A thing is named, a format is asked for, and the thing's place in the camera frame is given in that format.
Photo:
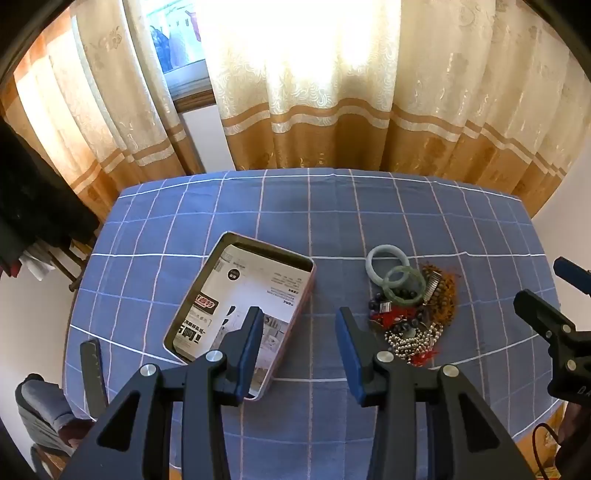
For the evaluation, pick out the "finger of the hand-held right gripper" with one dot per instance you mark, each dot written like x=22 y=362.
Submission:
x=575 y=276
x=542 y=316

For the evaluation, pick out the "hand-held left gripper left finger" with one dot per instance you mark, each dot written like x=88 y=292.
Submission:
x=249 y=351

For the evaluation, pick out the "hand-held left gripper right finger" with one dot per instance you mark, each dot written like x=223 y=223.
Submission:
x=348 y=361

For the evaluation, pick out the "pink metal tin box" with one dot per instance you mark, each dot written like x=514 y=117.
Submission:
x=307 y=295

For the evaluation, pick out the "green jade bangle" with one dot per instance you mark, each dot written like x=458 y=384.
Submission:
x=418 y=282

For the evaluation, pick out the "silver metal wristwatch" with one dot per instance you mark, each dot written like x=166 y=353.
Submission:
x=432 y=285

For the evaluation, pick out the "printed paper box liner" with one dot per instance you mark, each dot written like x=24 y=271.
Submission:
x=258 y=286

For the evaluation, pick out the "pale jade bangle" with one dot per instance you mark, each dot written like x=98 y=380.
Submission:
x=372 y=272

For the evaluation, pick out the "blue checked tablecloth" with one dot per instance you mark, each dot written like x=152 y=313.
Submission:
x=286 y=212

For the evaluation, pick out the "black flat bar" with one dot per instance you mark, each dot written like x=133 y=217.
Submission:
x=94 y=378

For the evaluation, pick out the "wooden chair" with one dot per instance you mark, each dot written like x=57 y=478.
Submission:
x=64 y=263

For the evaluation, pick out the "dark hanging clothing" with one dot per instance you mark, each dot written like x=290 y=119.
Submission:
x=32 y=198

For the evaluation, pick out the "wide cream and tan curtain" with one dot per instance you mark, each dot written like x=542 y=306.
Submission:
x=369 y=92

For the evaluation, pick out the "narrow cream and tan curtain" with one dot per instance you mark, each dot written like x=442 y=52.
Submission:
x=92 y=92

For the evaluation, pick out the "window with wooden sill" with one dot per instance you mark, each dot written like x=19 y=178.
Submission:
x=178 y=50

